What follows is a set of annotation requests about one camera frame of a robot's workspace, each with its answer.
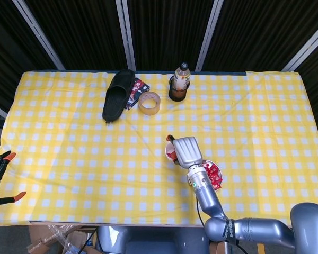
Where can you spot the round steel plate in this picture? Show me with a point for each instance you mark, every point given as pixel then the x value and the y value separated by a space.
pixel 215 163

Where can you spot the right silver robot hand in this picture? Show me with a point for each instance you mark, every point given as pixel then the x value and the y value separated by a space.
pixel 186 150

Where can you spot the clear plastic film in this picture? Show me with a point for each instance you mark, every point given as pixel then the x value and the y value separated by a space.
pixel 55 232

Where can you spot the yellow white checked tablecloth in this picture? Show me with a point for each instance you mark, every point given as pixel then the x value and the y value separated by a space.
pixel 95 158

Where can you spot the plastic drink bottle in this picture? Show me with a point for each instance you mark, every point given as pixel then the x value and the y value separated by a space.
pixel 181 78

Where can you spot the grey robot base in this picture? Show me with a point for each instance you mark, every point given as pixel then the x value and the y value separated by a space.
pixel 153 240

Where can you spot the black mesh cup holder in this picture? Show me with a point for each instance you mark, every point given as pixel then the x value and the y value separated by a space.
pixel 177 96

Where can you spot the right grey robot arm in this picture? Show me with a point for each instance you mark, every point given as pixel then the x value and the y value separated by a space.
pixel 206 195

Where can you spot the red candy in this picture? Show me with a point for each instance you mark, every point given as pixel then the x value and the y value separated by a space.
pixel 171 155
pixel 210 168
pixel 216 182

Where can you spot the black rubber slipper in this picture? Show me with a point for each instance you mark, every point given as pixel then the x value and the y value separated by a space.
pixel 116 95

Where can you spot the brown cardboard box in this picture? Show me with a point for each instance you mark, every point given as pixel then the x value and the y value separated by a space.
pixel 78 236

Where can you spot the white paper cup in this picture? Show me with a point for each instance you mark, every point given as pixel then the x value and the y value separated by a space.
pixel 168 148

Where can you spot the clear packing tape roll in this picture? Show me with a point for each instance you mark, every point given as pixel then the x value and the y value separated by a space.
pixel 148 111

